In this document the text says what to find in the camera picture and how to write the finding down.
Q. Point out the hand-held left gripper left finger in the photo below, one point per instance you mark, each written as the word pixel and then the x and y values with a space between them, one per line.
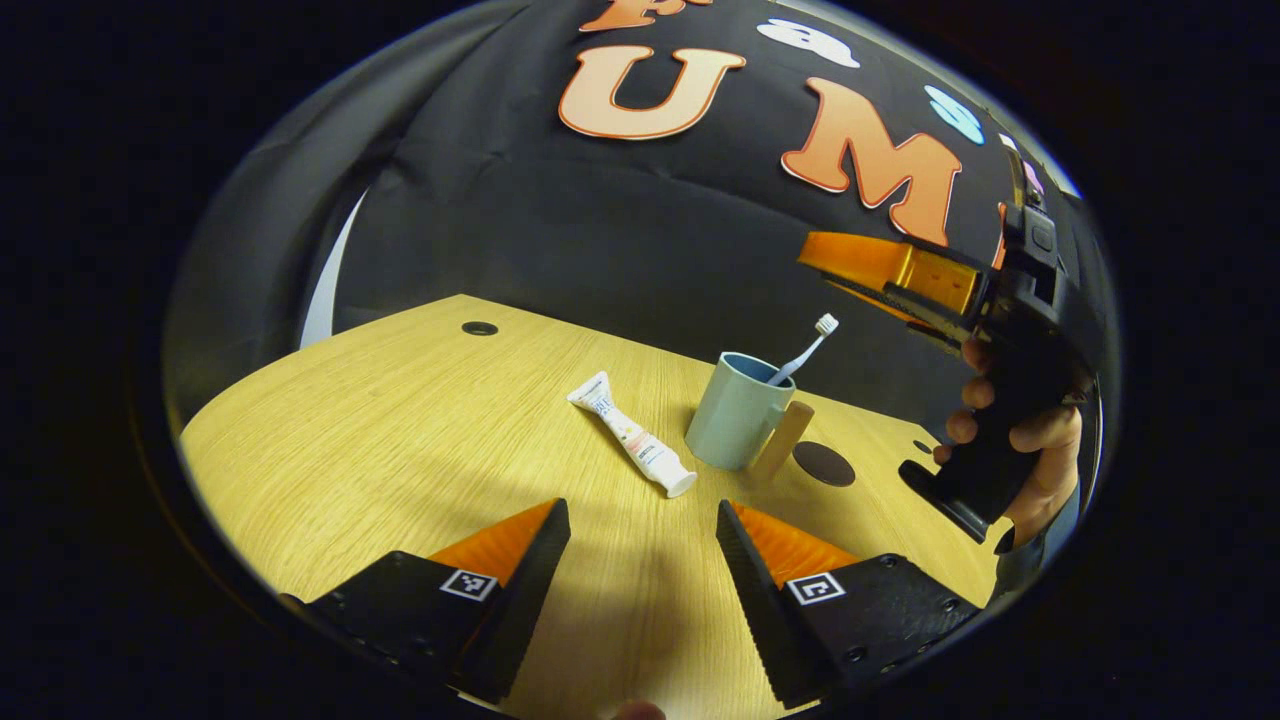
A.
pixel 525 590

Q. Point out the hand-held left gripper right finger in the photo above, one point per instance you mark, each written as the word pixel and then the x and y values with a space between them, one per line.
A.
pixel 765 600

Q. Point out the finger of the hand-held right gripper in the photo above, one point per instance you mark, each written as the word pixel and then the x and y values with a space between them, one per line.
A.
pixel 945 280
pixel 920 318

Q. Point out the white toothbrush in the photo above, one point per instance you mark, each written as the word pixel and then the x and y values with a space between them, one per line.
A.
pixel 805 352

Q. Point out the white toothpaste tube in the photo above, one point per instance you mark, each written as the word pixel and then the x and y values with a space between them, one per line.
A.
pixel 635 440

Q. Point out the light wooden desktop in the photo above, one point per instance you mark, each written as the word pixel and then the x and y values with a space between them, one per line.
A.
pixel 400 450

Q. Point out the black backdrop cloth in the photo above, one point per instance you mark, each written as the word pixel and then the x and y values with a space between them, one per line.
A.
pixel 600 220

